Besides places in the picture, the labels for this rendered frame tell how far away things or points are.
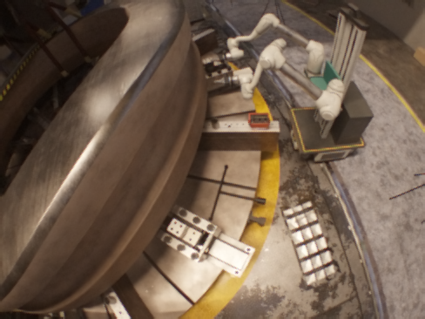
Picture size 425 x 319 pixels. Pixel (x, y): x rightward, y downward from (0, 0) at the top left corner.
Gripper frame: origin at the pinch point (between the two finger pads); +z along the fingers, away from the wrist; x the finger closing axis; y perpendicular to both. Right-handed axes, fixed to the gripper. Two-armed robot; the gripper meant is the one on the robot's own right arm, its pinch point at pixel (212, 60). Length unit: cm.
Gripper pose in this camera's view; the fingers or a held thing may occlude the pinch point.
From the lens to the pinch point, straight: 244.8
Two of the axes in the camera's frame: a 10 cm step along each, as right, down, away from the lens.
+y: 1.9, 4.7, 8.6
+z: -9.6, 2.6, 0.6
